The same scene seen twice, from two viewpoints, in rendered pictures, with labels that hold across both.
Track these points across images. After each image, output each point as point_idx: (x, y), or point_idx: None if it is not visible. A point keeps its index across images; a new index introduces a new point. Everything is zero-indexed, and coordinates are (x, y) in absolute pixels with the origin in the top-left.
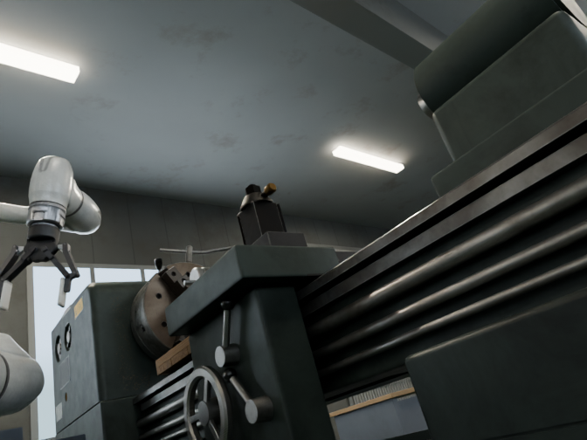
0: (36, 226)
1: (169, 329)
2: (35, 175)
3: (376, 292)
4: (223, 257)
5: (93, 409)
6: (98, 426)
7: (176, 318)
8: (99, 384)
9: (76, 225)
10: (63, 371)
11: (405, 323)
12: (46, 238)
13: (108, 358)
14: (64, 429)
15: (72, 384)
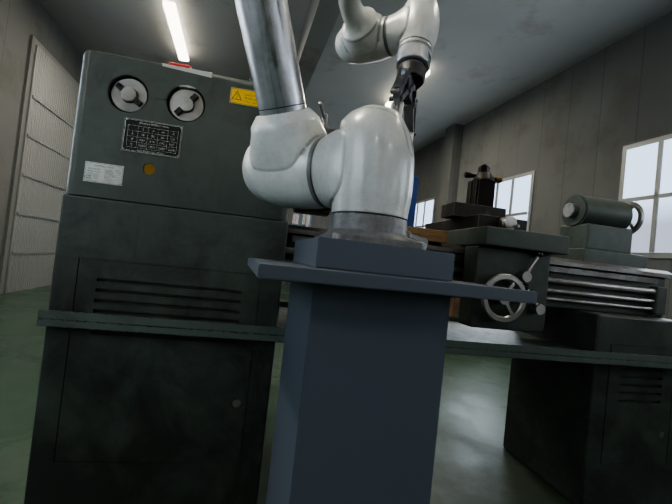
0: (425, 70)
1: (490, 241)
2: (436, 15)
3: (568, 280)
4: (559, 236)
5: (260, 221)
6: (272, 241)
7: (500, 239)
8: None
9: (371, 59)
10: (148, 134)
11: (563, 294)
12: (417, 85)
13: None
14: (122, 202)
15: (185, 165)
